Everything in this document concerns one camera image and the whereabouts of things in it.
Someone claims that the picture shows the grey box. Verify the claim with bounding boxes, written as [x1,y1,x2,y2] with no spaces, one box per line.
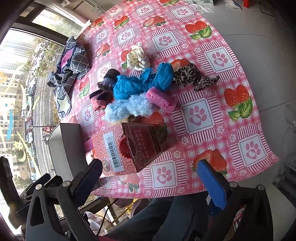
[47,123,94,182]

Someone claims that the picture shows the pink foam block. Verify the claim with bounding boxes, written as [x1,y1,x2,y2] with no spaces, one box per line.
[146,86,177,114]

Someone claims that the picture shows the light blue fluffy cloth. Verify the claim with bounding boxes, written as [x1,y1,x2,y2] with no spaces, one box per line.
[104,93,153,123]

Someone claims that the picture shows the leopard print cloth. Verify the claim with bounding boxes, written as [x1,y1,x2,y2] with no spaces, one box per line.
[172,64,220,92]

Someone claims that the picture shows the dark plaid cloth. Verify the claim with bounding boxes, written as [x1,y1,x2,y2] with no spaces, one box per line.
[47,37,92,120]

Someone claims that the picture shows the red patterned cardboard box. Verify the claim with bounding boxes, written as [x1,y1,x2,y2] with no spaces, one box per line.
[91,122,168,174]

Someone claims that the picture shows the person's jeans leg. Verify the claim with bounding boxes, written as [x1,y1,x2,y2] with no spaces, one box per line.
[104,192,208,241]

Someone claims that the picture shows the pink strawberry pawprint tablecloth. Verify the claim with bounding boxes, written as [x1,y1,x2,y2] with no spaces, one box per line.
[61,0,280,200]

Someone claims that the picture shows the maroon pink cloth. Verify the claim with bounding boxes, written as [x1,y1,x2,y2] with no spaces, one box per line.
[90,89,115,111]

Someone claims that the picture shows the white slipper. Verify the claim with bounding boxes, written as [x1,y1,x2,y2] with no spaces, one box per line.
[224,0,242,10]

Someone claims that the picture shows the brown sole slipper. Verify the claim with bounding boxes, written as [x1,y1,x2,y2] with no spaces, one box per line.
[114,197,133,207]

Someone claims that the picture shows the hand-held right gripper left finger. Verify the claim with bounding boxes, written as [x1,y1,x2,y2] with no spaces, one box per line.
[25,159,103,241]

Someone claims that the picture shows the pale green cloth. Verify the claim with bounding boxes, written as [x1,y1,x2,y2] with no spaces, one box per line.
[185,0,214,13]

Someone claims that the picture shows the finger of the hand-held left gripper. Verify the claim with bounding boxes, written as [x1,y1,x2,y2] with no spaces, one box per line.
[8,173,58,229]

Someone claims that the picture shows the white polka-dot scrunchie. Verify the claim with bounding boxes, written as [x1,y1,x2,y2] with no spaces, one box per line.
[126,45,151,71]

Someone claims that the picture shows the dark purple knit sock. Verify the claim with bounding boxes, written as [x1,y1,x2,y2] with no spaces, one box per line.
[97,68,121,91]

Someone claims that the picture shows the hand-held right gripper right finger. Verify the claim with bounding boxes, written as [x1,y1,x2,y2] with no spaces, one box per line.
[196,159,275,241]

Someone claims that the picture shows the blue towel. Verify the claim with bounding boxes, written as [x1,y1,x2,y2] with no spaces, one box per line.
[113,63,174,101]

